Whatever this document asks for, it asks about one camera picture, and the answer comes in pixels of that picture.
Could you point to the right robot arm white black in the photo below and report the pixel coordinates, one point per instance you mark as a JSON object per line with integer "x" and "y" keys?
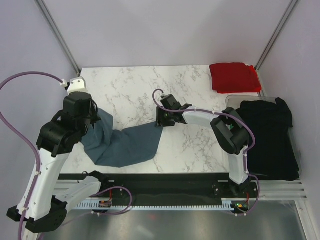
{"x": 228, "y": 127}

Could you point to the black mounting base rail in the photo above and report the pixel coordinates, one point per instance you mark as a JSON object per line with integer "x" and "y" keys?
{"x": 172, "y": 188}

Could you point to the white slotted cable duct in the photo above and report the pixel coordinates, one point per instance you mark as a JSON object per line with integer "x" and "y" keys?
{"x": 100, "y": 205}

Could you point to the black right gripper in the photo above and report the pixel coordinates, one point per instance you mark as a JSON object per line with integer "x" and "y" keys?
{"x": 160, "y": 120}

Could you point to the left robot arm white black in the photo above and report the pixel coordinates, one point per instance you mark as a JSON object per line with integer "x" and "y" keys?
{"x": 41, "y": 210}

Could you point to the right aluminium frame post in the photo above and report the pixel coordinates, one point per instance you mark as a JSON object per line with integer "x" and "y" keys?
{"x": 277, "y": 32}

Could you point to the aluminium frame post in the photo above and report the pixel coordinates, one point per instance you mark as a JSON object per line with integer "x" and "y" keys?
{"x": 277, "y": 32}
{"x": 58, "y": 35}

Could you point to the clear plastic bin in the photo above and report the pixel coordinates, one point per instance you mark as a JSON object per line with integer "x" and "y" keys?
{"x": 297, "y": 150}

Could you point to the left aluminium frame post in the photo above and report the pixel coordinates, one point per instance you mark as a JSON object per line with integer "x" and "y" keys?
{"x": 58, "y": 35}

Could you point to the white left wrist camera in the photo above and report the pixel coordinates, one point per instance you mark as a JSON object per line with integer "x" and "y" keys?
{"x": 75, "y": 85}

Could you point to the blue grey t shirt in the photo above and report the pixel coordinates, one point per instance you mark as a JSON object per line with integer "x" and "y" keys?
{"x": 109, "y": 147}

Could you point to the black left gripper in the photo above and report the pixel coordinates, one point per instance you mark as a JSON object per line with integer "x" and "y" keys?
{"x": 95, "y": 117}

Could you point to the folded red t shirt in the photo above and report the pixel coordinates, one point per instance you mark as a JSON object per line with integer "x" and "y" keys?
{"x": 234, "y": 77}

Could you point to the black t shirt pile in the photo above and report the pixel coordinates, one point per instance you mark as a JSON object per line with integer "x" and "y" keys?
{"x": 270, "y": 140}

